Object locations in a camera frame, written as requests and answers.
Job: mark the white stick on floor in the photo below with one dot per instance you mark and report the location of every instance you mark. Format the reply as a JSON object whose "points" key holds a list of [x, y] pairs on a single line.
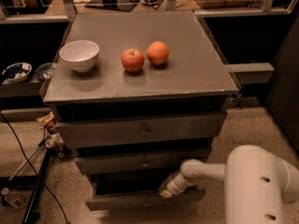
{"points": [[27, 160]]}

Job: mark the blue patterned bowl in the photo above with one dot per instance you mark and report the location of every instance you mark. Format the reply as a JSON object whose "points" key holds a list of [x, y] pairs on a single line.
{"points": [[17, 72]]}

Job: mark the white ceramic bowl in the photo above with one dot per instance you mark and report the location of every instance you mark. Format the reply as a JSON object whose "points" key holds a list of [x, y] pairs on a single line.
{"points": [[80, 55]]}

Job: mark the small dark bowl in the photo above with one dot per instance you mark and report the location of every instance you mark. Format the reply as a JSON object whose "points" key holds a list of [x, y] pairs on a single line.
{"points": [[44, 71]]}

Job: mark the grey top drawer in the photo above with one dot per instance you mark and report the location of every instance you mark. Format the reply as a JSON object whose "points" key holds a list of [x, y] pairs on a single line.
{"points": [[112, 132]]}

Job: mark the plastic bottle on floor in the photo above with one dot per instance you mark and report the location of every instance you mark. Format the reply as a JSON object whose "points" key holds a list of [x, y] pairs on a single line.
{"points": [[13, 197]]}

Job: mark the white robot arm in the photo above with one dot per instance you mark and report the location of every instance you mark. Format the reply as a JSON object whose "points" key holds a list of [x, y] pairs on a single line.
{"points": [[257, 184]]}

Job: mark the snack wrapper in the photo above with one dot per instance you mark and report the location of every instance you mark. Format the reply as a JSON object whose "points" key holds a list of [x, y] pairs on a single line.
{"points": [[47, 121]]}

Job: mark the grey middle drawer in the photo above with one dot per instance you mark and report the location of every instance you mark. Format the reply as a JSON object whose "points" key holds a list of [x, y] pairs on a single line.
{"points": [[100, 160]]}

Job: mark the grey drawer cabinet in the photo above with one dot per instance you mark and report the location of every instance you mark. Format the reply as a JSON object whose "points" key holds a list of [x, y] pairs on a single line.
{"points": [[135, 95]]}

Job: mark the grey drawer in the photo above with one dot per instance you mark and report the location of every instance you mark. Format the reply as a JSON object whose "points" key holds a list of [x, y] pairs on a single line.
{"points": [[135, 189], [100, 160], [112, 132]]}

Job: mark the black tripod leg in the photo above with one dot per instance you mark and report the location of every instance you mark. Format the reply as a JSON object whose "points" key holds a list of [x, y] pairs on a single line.
{"points": [[29, 214]]}

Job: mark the grey bottom drawer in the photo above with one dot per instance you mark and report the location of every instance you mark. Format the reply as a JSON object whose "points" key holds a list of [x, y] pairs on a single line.
{"points": [[135, 189]]}

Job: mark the grey side shelf block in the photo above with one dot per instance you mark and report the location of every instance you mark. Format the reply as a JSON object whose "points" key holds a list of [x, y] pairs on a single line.
{"points": [[251, 73]]}

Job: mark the red apple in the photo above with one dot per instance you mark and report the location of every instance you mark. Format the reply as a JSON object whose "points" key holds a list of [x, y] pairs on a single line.
{"points": [[132, 60]]}

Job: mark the black monitor stand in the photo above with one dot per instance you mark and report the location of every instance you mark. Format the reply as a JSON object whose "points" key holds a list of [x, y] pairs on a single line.
{"points": [[115, 5]]}

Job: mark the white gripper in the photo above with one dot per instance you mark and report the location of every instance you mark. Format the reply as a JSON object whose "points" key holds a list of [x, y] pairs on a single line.
{"points": [[175, 184]]}

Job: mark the orange fruit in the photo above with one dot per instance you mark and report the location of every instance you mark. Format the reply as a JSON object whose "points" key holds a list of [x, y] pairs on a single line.
{"points": [[157, 53]]}

